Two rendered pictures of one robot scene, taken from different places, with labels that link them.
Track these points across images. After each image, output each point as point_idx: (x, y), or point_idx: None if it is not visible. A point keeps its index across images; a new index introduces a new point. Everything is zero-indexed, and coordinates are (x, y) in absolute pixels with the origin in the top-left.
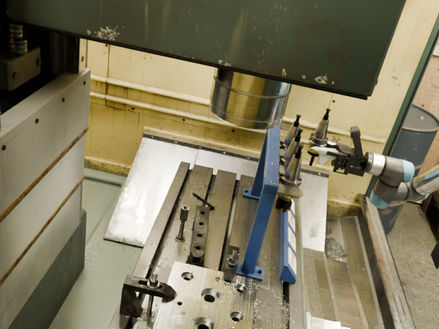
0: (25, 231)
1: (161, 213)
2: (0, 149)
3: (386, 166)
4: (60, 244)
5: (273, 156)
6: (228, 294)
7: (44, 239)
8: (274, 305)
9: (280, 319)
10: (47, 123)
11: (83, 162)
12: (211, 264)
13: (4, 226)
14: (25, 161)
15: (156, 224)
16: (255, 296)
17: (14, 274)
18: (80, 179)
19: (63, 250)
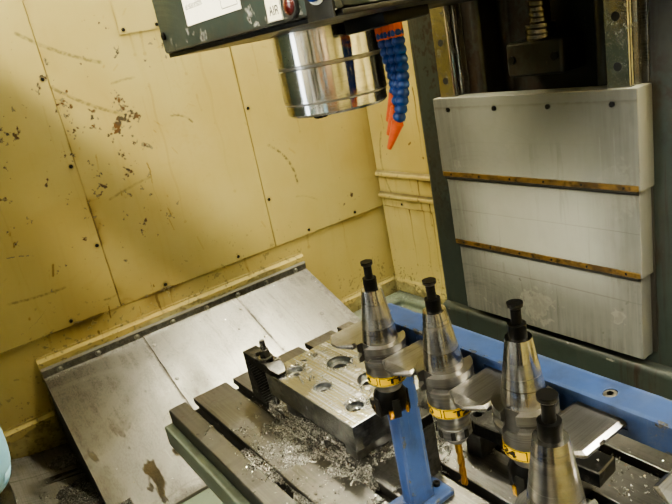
0: (490, 224)
1: (659, 452)
2: (445, 110)
3: None
4: (579, 329)
5: (469, 339)
6: (355, 392)
7: (535, 277)
8: (330, 498)
9: (305, 491)
10: (515, 120)
11: (636, 248)
12: (468, 465)
13: (460, 190)
14: (480, 143)
15: (619, 436)
16: (364, 485)
17: (483, 261)
18: (626, 269)
19: (611, 365)
